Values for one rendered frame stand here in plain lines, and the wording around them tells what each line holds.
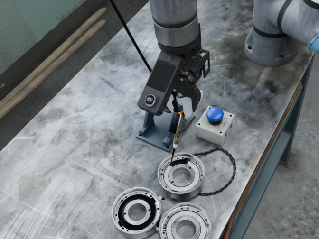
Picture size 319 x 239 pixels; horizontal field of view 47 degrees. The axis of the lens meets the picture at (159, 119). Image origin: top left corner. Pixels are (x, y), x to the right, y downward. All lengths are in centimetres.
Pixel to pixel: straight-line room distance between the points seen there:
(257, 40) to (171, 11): 51
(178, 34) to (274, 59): 50
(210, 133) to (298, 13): 34
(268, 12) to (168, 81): 42
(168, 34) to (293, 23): 41
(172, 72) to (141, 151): 31
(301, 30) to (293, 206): 98
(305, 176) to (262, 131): 92
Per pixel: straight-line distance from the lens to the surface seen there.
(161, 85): 65
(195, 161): 83
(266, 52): 106
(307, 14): 91
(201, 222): 76
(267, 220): 168
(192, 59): 69
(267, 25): 101
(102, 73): 112
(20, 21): 247
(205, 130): 87
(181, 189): 80
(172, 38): 61
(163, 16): 59
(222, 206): 81
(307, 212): 173
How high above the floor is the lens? 153
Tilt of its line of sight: 50 degrees down
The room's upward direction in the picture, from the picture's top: 12 degrees counter-clockwise
